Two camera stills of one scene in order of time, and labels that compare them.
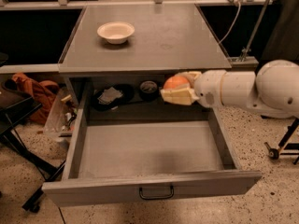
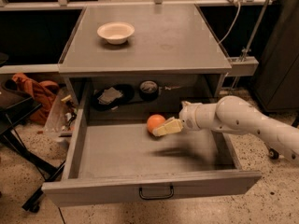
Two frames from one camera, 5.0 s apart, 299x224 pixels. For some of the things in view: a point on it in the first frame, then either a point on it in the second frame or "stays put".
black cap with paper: (111, 96) stays put
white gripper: (207, 88) to (188, 117)
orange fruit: (176, 82) to (155, 121)
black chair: (14, 107) stays put
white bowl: (116, 32) stays put
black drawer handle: (154, 198) stays put
